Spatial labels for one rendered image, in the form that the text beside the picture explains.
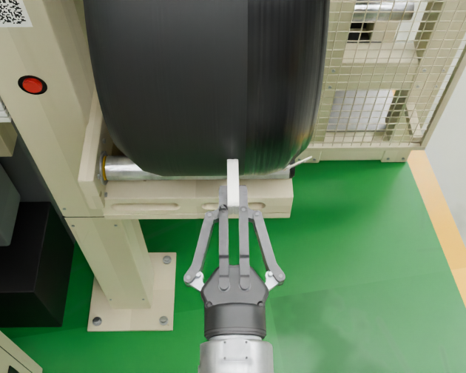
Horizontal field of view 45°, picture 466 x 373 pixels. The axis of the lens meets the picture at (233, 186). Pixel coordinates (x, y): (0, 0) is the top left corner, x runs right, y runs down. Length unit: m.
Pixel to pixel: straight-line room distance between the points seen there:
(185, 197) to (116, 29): 0.45
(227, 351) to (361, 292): 1.29
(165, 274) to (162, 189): 0.88
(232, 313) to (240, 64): 0.29
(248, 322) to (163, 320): 1.17
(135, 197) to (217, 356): 0.46
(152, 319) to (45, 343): 0.34
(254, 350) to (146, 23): 0.38
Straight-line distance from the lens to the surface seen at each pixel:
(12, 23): 0.89
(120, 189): 1.06
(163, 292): 1.88
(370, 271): 1.96
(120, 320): 1.86
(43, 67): 0.94
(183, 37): 0.64
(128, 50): 0.66
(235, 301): 0.70
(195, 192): 1.03
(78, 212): 1.32
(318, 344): 1.84
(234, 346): 0.66
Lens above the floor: 1.75
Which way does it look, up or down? 58 degrees down
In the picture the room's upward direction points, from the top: straight up
